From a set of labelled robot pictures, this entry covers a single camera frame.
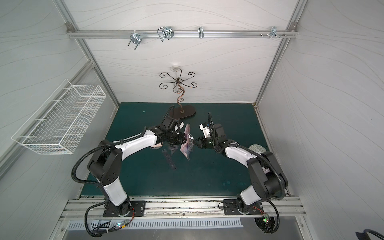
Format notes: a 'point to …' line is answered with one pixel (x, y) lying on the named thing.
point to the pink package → (187, 146)
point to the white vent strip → (101, 226)
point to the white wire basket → (60, 124)
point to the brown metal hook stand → (180, 112)
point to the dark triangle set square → (172, 147)
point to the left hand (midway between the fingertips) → (188, 141)
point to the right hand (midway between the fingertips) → (194, 141)
